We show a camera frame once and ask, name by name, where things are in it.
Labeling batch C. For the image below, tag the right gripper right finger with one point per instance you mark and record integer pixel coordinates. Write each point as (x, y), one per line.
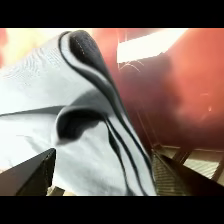
(180, 181)

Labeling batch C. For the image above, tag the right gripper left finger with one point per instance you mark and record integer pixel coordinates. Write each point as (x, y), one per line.
(26, 180)

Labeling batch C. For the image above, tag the blue T-shirt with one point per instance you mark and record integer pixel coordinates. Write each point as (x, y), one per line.
(50, 83)

